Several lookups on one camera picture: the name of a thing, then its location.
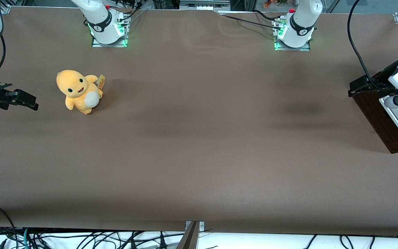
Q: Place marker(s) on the metal bracket on table edge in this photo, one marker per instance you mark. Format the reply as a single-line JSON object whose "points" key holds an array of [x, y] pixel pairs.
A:
{"points": [[190, 237]]}

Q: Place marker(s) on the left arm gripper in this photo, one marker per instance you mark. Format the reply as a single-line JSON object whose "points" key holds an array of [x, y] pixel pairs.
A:
{"points": [[380, 81]]}

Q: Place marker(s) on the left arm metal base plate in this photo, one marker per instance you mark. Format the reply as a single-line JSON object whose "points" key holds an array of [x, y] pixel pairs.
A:
{"points": [[306, 47]]}

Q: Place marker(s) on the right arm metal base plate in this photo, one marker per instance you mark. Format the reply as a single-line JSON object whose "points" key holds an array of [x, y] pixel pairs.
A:
{"points": [[97, 44]]}

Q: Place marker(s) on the yellow plush toy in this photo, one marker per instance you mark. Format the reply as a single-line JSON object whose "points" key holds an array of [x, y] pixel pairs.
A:
{"points": [[78, 91]]}

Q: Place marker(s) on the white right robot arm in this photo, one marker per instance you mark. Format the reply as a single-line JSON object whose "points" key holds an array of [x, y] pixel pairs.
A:
{"points": [[100, 20]]}

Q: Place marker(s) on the dark wooden drawer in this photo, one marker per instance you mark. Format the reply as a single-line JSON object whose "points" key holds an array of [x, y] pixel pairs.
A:
{"points": [[385, 131]]}

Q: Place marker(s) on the brown table cover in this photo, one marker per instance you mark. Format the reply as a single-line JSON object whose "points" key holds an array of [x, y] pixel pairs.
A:
{"points": [[199, 138]]}

